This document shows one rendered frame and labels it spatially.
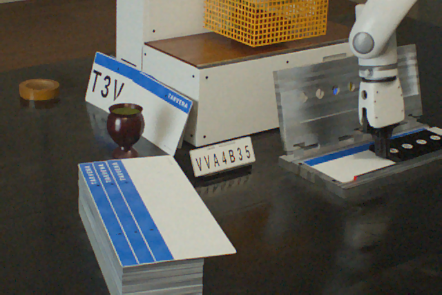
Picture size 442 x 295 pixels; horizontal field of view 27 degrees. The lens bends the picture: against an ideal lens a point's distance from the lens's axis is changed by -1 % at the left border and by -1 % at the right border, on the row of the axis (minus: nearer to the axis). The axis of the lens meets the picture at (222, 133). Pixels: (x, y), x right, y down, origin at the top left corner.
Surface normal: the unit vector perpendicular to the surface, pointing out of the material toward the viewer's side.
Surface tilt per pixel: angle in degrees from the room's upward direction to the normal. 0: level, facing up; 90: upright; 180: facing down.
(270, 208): 0
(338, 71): 73
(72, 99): 0
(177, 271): 90
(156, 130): 69
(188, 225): 0
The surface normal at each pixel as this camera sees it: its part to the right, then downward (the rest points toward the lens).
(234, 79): 0.61, 0.31
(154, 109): -0.77, -0.18
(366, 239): 0.04, -0.93
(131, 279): 0.30, 0.36
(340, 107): 0.59, 0.04
